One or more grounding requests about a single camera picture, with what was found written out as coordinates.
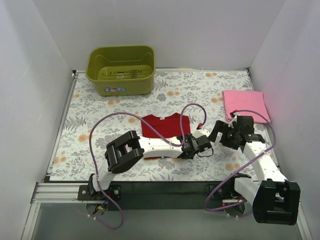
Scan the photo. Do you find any olive green plastic bin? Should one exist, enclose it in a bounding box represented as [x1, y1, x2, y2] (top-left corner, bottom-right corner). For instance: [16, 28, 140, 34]
[85, 45, 156, 97]

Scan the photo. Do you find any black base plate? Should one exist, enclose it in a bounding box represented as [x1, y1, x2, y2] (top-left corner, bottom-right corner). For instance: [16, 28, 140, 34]
[77, 184, 122, 201]
[204, 184, 245, 201]

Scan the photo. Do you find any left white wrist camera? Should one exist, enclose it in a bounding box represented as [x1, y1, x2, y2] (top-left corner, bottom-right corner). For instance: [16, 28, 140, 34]
[192, 125, 211, 139]

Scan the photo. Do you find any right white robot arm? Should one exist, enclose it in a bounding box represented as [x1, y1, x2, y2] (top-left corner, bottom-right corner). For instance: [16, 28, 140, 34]
[209, 112, 301, 226]

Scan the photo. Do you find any red t shirt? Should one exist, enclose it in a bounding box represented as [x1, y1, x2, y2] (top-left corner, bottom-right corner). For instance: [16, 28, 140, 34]
[141, 112, 183, 159]

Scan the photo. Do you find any floral table mat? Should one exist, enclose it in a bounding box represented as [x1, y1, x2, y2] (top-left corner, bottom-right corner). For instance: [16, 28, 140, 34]
[50, 70, 253, 182]

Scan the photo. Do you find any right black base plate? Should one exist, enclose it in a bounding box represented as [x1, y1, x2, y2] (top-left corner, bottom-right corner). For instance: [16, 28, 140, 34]
[204, 184, 245, 201]

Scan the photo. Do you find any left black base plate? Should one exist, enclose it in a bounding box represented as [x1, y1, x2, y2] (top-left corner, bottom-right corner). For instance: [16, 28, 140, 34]
[77, 184, 122, 201]

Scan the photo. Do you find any aluminium frame rail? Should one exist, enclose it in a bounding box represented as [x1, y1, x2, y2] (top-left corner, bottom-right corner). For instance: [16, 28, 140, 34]
[19, 181, 313, 240]

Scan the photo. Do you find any folded pink t shirt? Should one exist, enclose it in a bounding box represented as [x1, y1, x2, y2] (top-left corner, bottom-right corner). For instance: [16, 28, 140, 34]
[223, 90, 271, 122]

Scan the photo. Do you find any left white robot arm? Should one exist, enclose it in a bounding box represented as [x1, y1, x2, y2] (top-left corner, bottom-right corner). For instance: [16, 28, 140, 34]
[88, 130, 213, 200]

